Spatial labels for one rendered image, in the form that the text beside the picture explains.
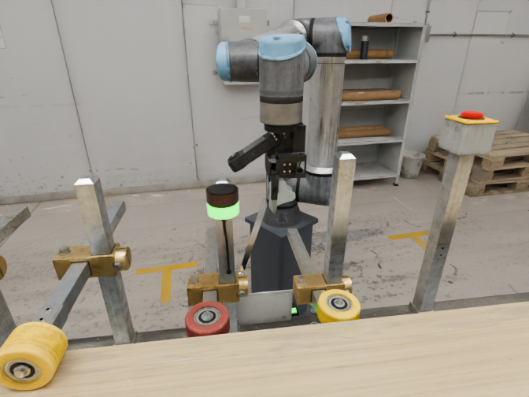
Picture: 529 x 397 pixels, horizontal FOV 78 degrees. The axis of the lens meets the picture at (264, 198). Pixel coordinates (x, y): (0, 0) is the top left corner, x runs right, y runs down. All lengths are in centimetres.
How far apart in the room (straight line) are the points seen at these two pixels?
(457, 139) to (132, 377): 72
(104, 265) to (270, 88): 48
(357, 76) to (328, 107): 242
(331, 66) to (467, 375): 104
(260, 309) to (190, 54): 273
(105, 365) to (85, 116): 299
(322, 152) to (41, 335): 110
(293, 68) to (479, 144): 40
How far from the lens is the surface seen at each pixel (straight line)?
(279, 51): 66
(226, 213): 60
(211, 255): 87
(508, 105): 509
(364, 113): 385
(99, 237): 73
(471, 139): 77
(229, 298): 78
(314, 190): 141
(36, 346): 59
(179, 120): 336
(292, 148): 72
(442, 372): 63
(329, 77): 132
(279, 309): 89
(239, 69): 82
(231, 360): 58
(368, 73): 380
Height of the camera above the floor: 135
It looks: 25 degrees down
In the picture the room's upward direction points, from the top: straight up
